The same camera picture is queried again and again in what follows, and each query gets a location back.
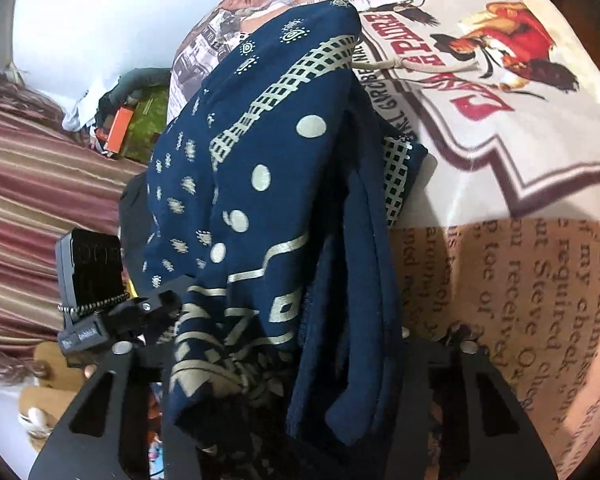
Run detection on navy patterned hooded jacket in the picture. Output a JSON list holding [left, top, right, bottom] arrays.
[[143, 0, 403, 479]]

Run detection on person left hand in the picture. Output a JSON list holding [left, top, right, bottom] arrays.
[[83, 364, 97, 379]]

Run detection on wooden folding lap table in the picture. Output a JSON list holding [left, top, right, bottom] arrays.
[[18, 341, 86, 426]]

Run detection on black folded garment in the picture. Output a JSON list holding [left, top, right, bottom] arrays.
[[119, 172, 152, 296]]

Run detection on striped red curtain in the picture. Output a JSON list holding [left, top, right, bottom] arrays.
[[0, 73, 144, 363]]

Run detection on orange box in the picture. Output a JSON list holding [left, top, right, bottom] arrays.
[[105, 107, 134, 154]]

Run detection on white cloth pile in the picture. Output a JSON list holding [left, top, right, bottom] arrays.
[[61, 90, 105, 132]]

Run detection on green patterned storage box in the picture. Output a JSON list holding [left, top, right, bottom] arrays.
[[121, 86, 169, 164]]

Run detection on printed bed blanket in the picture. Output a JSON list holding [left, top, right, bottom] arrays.
[[169, 0, 600, 479]]

